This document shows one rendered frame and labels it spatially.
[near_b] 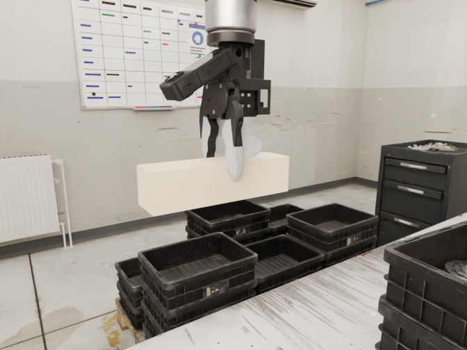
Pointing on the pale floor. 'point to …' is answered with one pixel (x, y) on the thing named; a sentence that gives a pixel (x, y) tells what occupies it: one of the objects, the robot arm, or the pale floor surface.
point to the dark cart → (418, 188)
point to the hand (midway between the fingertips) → (219, 170)
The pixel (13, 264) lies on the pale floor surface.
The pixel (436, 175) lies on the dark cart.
